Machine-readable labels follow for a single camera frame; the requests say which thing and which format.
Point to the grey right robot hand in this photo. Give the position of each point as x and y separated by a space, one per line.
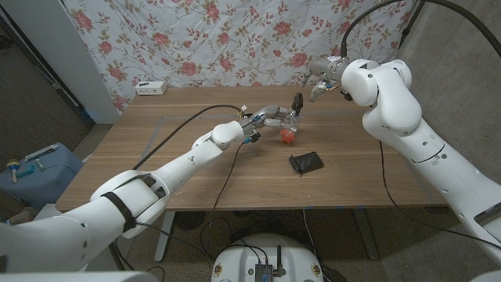
329 68

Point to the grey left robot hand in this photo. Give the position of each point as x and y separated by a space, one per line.
270 113

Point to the clear plastic dispenser bottle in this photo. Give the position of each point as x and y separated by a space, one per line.
293 123

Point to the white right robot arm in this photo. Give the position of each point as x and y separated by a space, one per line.
415 129

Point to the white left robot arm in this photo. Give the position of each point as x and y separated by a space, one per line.
176 168

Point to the orange spiky stress ball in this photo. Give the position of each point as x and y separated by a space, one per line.
287 136

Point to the black ribbed card holder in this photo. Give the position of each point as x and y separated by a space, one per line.
307 162

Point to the floral backdrop cloth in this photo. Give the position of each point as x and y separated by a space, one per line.
235 39

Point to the black backdrop stand pole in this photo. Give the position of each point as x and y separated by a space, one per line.
411 21

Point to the white power strip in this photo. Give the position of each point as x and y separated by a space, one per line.
150 88

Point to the black round floor disc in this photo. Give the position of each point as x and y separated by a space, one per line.
189 221

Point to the black torso antenna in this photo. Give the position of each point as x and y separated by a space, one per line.
279 258

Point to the white robot torso base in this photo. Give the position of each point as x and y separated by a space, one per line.
242 258

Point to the black torso electronics box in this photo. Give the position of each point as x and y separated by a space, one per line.
263 272

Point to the white table leg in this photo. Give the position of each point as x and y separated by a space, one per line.
164 243

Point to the white grey flat bar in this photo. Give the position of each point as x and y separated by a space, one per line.
41 152

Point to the small green toy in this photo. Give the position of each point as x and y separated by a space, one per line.
40 164

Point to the blue storage box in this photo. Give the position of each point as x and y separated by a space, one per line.
43 184

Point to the white floor container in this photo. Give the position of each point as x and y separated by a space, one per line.
47 209

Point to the teal plastic toy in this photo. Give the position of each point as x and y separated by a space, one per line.
25 171

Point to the yellow blue toy maraca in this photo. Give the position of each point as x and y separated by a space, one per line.
13 164

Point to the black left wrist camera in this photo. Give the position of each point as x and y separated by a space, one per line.
252 138

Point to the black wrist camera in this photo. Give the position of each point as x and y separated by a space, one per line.
252 138
346 96

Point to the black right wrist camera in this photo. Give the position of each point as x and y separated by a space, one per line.
346 96

